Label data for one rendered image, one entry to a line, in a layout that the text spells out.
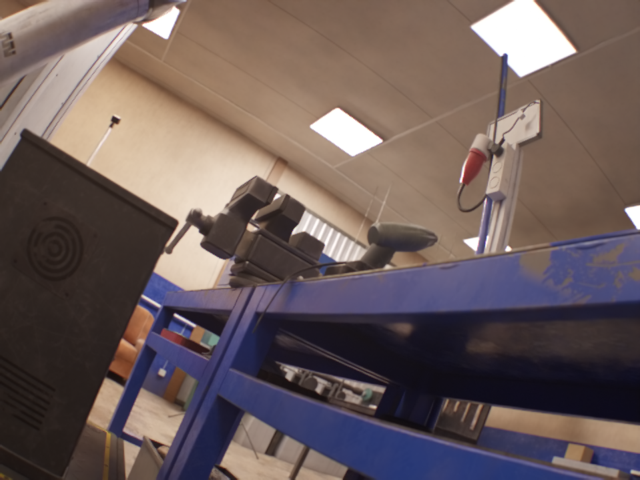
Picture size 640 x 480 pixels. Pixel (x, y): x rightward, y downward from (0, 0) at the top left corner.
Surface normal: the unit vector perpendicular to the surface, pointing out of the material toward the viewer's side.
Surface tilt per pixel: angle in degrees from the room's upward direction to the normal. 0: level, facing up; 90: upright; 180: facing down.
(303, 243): 90
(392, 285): 90
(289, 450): 90
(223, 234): 90
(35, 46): 101
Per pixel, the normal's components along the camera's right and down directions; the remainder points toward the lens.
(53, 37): 0.79, 0.44
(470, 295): -0.80, -0.50
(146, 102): 0.44, -0.13
